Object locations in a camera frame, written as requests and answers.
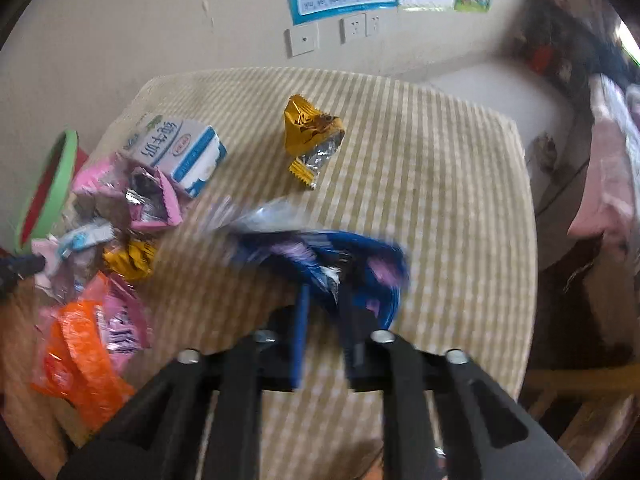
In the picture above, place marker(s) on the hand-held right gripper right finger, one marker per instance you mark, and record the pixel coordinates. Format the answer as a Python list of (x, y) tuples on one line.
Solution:
[(356, 355)]

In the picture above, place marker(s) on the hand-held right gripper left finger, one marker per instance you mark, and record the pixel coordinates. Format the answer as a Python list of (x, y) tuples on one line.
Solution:
[(301, 340)]

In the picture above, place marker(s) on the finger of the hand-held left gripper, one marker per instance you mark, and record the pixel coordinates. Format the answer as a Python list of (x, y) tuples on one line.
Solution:
[(20, 267)]

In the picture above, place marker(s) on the green rimmed red bin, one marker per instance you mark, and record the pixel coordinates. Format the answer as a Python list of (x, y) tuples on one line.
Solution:
[(60, 180)]

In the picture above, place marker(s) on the blue snack wrapper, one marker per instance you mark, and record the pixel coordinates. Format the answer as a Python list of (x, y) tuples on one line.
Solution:
[(350, 255)]

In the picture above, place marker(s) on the white light-blue wrapper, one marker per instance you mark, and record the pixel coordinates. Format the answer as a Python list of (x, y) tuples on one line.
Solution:
[(85, 237)]

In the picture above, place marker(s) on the small crumpled yellow wrapper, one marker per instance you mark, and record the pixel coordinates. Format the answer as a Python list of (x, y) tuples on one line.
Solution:
[(132, 260)]

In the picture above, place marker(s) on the orange snack wrapper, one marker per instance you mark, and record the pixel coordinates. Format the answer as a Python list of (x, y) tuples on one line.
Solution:
[(85, 360)]

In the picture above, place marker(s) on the pink printed snack wrapper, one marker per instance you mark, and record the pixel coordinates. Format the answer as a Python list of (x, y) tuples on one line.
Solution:
[(122, 325)]

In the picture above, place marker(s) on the pink foil wrapper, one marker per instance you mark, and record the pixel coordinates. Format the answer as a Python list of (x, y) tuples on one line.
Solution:
[(100, 180)]

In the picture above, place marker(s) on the white blue milk carton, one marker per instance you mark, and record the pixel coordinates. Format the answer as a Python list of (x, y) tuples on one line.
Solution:
[(190, 152)]

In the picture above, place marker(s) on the golden yellow snack wrapper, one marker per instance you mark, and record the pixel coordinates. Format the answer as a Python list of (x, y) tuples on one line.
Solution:
[(305, 125)]

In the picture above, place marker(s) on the pink blanket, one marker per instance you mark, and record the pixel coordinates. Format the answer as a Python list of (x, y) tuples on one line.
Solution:
[(610, 180)]

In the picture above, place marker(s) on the red container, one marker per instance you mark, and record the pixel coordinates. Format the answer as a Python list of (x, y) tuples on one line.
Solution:
[(540, 57)]

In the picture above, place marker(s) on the dark shelf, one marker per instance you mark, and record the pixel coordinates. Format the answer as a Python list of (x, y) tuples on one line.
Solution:
[(560, 25)]

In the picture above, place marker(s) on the white wall plate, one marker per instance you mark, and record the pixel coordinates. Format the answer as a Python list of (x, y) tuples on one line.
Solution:
[(302, 40)]

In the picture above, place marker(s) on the small white wall socket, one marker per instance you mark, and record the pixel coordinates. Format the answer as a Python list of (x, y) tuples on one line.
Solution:
[(374, 24)]

